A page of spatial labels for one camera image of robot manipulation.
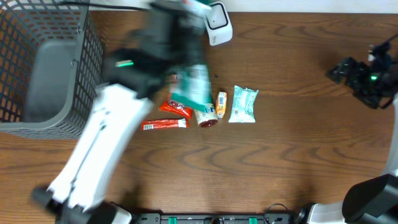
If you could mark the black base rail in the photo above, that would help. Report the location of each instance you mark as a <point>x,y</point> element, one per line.
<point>269,218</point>

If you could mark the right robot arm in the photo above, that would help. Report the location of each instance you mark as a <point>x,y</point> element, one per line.
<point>374,200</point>

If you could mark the red snack bag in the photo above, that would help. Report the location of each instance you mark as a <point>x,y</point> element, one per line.
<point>172,106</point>

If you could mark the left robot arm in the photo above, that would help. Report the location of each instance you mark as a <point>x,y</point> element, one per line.
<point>132,78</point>

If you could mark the green-lid seasoning jar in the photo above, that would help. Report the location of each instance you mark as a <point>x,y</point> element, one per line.
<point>207,117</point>

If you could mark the small orange packet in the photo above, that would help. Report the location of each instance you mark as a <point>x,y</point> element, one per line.
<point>221,104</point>

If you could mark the white barcode scanner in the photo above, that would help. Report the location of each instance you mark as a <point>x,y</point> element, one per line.
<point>218,24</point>

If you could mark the grey plastic mesh basket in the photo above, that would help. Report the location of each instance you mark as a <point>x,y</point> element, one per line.
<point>51,61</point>

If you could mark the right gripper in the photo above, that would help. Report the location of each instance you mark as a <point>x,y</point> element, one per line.
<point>353,79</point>

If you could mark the teal tissue packet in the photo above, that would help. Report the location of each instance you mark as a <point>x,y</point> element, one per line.
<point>242,110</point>

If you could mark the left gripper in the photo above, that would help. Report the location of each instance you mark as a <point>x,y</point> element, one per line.
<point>193,41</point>

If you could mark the red stick packet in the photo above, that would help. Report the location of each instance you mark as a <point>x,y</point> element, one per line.
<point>165,124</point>

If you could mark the green 3M product package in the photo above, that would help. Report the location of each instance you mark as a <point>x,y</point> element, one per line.
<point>192,87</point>

